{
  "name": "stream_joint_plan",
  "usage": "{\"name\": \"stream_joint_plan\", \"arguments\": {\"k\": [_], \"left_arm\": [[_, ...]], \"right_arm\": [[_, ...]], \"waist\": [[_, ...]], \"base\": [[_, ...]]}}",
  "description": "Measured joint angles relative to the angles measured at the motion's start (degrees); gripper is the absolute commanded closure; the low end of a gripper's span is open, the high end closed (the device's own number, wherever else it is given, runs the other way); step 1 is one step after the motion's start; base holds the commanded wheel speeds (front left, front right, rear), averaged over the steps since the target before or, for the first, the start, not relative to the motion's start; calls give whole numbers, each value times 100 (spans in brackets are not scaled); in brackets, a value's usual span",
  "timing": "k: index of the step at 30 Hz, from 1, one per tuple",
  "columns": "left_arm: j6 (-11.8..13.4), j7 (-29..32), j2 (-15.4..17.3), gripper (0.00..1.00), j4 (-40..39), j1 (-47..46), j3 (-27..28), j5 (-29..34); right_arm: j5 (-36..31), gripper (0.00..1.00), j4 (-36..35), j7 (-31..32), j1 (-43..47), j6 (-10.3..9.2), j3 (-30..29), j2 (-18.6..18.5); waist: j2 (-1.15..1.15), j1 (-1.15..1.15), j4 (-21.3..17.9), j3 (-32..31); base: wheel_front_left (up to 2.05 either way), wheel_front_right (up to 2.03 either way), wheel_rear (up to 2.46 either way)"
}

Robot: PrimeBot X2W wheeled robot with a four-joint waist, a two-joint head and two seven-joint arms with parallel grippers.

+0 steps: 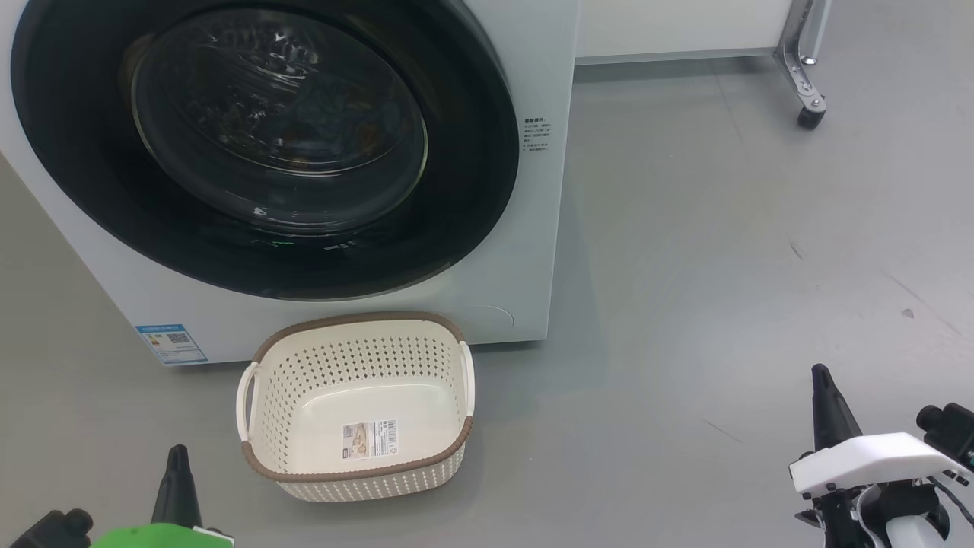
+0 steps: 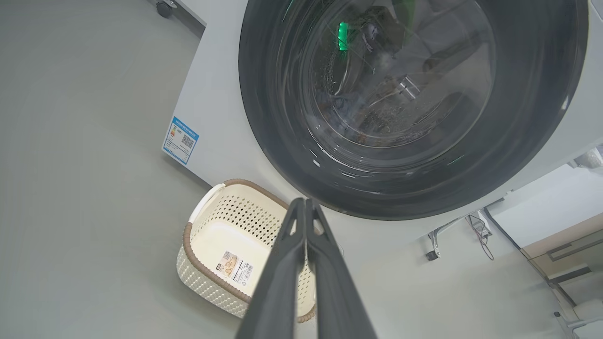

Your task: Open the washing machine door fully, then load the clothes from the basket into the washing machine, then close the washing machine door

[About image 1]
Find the basket product label sticker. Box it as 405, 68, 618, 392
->
340, 418, 403, 460

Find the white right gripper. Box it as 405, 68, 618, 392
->
789, 363, 974, 496

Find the round black glass washer door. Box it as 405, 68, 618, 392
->
10, 0, 521, 302

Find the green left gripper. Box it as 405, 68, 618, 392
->
89, 444, 236, 548

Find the white front-load washing machine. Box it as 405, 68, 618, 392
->
0, 0, 580, 367

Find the cream perforated basket brown rim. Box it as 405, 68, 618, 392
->
235, 310, 476, 504

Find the metal leg with caster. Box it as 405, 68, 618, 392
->
774, 0, 832, 131

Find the blue energy label sticker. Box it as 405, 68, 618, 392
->
135, 323, 209, 367

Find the white partition board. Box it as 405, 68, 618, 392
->
574, 0, 797, 66

